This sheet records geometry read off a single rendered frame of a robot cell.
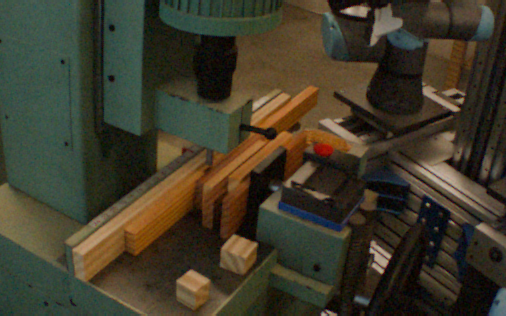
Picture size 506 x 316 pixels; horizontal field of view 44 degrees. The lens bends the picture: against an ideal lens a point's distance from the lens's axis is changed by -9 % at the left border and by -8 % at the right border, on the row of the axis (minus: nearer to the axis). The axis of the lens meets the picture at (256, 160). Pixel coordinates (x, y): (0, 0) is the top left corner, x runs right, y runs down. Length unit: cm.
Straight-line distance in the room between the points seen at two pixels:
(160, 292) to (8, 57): 49
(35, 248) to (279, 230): 42
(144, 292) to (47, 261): 27
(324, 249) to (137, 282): 27
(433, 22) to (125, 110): 60
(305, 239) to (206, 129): 22
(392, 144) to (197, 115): 75
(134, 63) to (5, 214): 41
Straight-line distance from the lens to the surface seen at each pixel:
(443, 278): 164
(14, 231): 118
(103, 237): 90
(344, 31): 151
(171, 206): 98
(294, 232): 95
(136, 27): 96
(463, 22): 130
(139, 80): 99
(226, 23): 87
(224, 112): 96
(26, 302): 124
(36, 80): 110
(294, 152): 111
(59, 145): 111
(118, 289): 90
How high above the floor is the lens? 151
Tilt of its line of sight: 31 degrees down
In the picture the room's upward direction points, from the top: 6 degrees clockwise
